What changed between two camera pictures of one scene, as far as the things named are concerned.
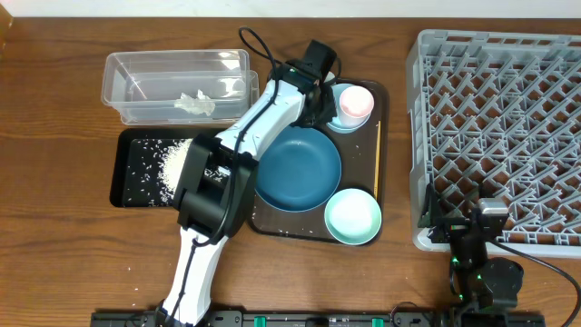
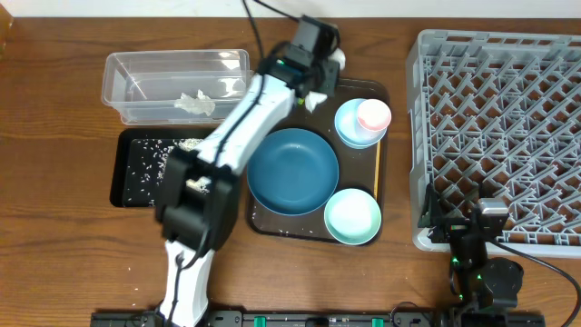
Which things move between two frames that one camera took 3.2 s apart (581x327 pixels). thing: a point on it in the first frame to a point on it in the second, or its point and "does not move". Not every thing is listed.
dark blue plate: [300, 171] does not move
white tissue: [201, 104] does not move
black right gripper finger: [433, 210] does not move
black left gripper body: [324, 109] to [321, 76]
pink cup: [357, 102] to [374, 114]
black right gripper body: [452, 229] does not move
